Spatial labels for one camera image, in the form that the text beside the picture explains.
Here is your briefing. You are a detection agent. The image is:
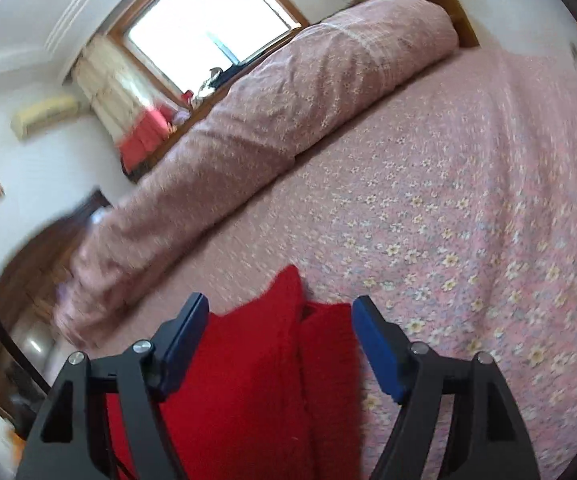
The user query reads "red knit cardigan sweater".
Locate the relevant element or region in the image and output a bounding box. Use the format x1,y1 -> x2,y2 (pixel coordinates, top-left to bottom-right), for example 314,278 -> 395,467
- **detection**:
105,263 -> 364,480

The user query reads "clothes pile on windowsill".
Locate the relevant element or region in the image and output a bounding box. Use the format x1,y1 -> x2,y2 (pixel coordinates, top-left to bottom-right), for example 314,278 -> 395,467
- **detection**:
191,63 -> 247,110

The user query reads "dark wooden headboard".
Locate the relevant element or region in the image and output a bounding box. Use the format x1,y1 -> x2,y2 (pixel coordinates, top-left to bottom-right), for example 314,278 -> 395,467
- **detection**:
0,188 -> 110,415

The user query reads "pink floral bed sheet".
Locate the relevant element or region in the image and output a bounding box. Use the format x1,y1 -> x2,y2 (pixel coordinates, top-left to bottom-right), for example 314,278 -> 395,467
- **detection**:
97,41 -> 577,480

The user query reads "cream and red curtain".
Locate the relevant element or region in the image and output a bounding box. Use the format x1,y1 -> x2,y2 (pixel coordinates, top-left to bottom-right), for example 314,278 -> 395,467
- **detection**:
70,35 -> 180,174

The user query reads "pink floral duvet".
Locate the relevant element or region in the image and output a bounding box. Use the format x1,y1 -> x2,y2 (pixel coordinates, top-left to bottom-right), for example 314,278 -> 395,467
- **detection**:
53,0 -> 459,348

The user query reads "wooden framed window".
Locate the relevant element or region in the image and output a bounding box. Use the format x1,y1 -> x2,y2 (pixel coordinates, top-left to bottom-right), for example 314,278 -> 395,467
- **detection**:
105,0 -> 310,108

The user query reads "cream wall air conditioner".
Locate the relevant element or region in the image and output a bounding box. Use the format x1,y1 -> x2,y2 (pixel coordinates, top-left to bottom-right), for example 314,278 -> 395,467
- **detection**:
11,94 -> 82,140

